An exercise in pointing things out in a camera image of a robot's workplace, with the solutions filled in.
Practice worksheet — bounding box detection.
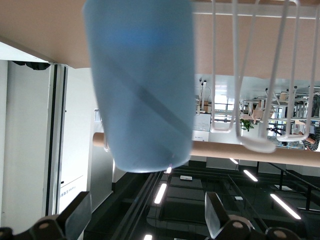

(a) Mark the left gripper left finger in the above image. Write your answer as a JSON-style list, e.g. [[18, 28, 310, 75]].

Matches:
[[0, 191, 93, 240]]

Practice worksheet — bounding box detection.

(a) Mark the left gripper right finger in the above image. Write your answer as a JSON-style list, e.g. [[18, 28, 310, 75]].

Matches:
[[204, 191, 301, 240]]

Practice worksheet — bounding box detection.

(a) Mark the blue plastic cup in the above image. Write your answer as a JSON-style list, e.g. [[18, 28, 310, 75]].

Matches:
[[82, 0, 195, 174]]

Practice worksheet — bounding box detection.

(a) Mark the green potted plant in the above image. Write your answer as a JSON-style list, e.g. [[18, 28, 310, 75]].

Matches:
[[240, 118, 255, 133]]

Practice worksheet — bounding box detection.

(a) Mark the white partition with black strips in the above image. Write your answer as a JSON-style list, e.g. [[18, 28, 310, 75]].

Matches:
[[0, 59, 69, 226]]

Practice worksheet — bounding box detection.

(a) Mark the white notice board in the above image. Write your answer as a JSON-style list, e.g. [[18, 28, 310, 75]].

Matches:
[[191, 113, 211, 142]]

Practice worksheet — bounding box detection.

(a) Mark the person in striped shirt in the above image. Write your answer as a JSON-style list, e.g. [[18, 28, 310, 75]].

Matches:
[[301, 129, 320, 152]]

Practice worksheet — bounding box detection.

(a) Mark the white wire cup rack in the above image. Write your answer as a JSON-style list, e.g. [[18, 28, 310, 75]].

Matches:
[[92, 0, 320, 168]]

